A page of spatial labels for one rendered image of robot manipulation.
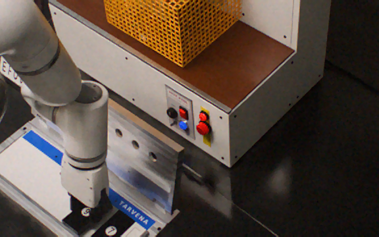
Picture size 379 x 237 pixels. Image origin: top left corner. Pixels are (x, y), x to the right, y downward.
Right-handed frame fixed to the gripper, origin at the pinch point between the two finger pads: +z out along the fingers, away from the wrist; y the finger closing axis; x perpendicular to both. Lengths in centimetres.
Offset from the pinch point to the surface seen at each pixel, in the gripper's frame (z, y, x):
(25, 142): 1.8, -25.5, 5.3
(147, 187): -4.1, 7.2, 10.7
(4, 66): -2.1, -46.7, 16.8
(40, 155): 1.9, -20.1, 4.9
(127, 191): 0.8, 2.2, 10.3
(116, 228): 1.4, 7.6, 1.6
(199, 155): -1.0, 6.7, 28.7
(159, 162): -11.7, 9.0, 12.0
